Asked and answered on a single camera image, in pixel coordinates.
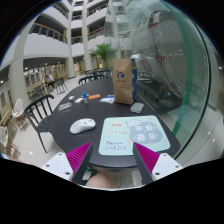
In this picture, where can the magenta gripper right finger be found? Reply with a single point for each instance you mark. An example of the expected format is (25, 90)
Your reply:
(146, 160)

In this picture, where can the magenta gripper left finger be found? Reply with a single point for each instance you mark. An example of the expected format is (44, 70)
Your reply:
(78, 159)

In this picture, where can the white computer mouse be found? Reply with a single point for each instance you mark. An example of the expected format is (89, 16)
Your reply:
(82, 125)

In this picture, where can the light green mouse pad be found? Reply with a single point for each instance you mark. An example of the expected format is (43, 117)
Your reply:
(119, 134)

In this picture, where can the grey smartphone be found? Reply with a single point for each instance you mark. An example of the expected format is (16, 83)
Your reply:
(137, 107)

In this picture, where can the small white box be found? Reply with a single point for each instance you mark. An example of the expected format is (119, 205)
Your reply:
(78, 101)

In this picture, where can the small grey box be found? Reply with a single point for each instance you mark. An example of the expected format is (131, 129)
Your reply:
(72, 98)

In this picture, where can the black plastic chair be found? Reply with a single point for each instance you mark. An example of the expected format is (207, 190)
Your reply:
(39, 113)

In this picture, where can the orange card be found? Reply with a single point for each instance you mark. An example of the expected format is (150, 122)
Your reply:
(94, 96)

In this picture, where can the small blue capped bottle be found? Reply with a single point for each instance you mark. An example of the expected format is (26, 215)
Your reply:
(85, 97)

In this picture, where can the white blue leaflet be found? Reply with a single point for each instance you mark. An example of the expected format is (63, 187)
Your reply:
(108, 99)

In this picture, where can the white lattice chair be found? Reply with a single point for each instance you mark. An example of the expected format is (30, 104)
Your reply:
(18, 113)

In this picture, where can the black chair far end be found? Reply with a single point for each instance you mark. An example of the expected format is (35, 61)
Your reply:
(86, 79)

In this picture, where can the seated person in white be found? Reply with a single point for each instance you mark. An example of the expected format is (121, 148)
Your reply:
(50, 81)

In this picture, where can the brown paper bag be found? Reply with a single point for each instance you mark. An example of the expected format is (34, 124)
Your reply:
(122, 81)

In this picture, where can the blue white bag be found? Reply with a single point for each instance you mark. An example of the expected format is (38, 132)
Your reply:
(134, 79)

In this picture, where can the potted palm plant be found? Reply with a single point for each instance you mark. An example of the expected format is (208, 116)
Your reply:
(104, 51)

